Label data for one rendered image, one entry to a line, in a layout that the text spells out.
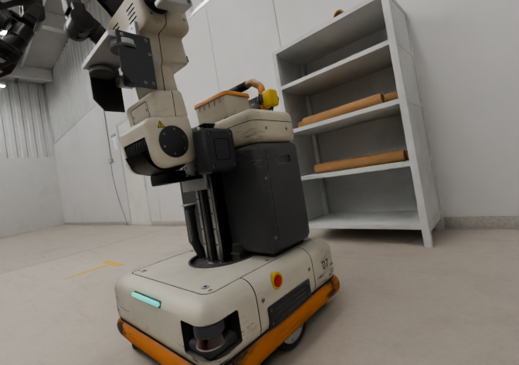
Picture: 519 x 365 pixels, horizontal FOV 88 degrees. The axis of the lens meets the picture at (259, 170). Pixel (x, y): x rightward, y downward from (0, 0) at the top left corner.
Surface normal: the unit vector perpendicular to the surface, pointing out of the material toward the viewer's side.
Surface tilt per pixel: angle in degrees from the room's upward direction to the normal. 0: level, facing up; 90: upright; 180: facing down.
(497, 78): 90
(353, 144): 90
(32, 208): 90
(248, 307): 90
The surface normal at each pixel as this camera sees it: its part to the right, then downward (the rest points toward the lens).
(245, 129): -0.67, 0.09
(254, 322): 0.73, -0.13
